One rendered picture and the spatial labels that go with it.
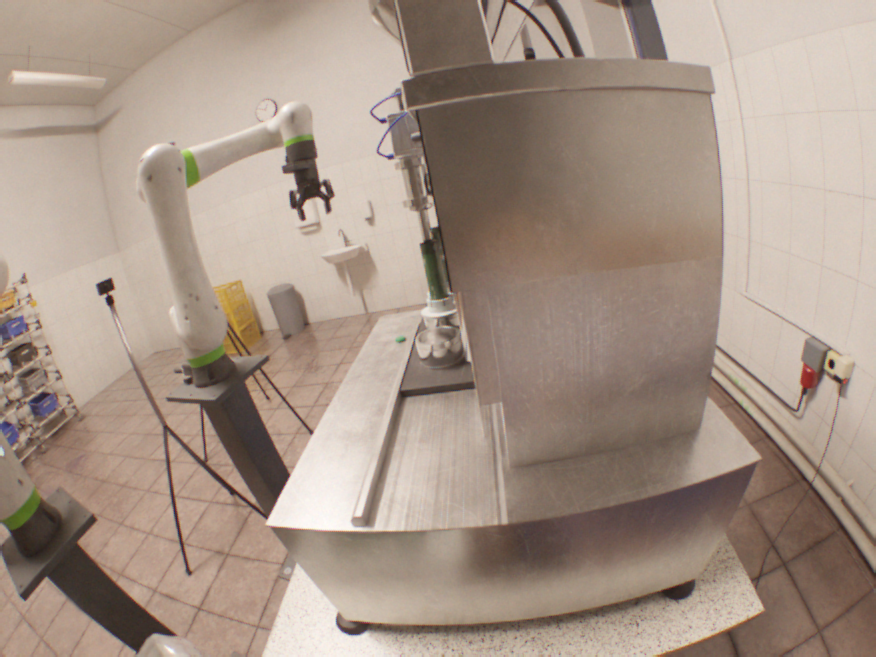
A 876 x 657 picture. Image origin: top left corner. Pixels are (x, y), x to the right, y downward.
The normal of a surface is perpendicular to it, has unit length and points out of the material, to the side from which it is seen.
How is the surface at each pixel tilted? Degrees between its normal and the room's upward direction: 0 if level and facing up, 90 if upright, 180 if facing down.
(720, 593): 0
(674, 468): 0
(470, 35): 90
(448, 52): 90
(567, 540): 90
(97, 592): 90
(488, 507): 0
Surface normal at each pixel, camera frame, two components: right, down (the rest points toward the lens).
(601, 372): -0.07, 0.38
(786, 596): -0.18, -0.91
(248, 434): 0.96, -0.09
